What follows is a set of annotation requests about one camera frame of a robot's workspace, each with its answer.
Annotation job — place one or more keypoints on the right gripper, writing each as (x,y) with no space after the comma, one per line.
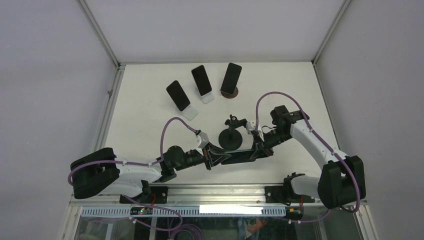
(263,150)

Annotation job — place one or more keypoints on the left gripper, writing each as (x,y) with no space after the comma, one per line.
(213,156)

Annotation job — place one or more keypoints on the black phone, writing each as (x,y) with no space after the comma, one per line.
(178,95)
(231,78)
(239,156)
(201,80)

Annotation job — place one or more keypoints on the black tall clamp stand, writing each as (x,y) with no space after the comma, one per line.
(230,138)

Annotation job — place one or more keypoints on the white folding phone stand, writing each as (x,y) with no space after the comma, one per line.
(207,98)

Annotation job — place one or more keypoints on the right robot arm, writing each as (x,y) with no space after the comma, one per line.
(342,178)

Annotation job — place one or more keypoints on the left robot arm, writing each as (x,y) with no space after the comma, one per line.
(104,172)

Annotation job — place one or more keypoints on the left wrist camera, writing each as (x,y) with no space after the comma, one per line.
(202,139)

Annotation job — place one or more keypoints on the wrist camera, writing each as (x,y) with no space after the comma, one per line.
(202,139)
(254,131)

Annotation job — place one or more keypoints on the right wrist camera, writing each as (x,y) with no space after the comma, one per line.
(254,131)

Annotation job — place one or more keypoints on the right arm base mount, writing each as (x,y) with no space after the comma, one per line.
(277,195)

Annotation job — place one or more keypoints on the aluminium frame rail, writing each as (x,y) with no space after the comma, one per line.
(203,194)

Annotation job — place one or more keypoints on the white slotted cable duct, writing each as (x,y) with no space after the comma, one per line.
(184,211)

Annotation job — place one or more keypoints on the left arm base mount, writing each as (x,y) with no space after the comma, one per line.
(149,195)

